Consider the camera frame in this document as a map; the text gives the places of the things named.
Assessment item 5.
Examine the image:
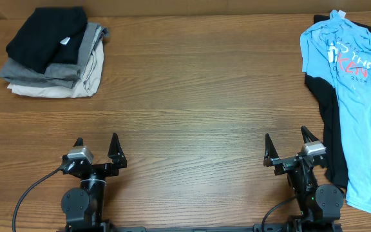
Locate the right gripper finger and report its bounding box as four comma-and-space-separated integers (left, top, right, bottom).
263, 133, 280, 167
301, 126, 319, 144

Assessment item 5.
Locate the light blue printed t-shirt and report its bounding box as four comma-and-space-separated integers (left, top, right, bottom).
300, 10, 371, 213

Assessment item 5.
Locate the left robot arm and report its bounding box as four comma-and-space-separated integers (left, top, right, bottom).
60, 133, 127, 231

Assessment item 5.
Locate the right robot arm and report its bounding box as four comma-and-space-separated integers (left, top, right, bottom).
260, 126, 345, 232

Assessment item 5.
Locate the black garment on right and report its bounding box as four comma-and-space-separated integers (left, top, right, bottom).
304, 14, 371, 189

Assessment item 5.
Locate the folded beige shirt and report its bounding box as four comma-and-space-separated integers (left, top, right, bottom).
7, 39, 104, 99

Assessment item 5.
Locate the folded grey shirt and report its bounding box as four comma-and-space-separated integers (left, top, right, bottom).
0, 23, 108, 88

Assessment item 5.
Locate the folded black shirt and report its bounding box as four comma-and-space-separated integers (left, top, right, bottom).
6, 6, 88, 73

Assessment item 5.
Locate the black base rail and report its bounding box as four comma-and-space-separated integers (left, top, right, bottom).
56, 222, 343, 232

